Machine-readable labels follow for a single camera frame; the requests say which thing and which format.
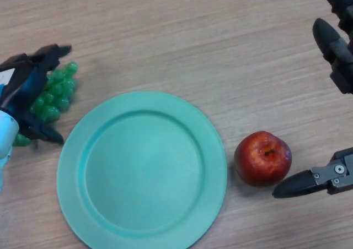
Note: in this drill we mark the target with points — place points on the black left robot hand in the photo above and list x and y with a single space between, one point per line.
24 78

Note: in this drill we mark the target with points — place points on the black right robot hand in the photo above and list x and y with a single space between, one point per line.
342 53

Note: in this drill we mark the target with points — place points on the green grapes bunch with leaf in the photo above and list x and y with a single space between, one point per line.
58 94

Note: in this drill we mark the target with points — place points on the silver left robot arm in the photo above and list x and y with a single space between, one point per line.
5 138

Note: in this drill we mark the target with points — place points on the round teal plate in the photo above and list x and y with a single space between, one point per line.
143 174

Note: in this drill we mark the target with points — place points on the red apple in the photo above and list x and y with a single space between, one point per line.
259 161

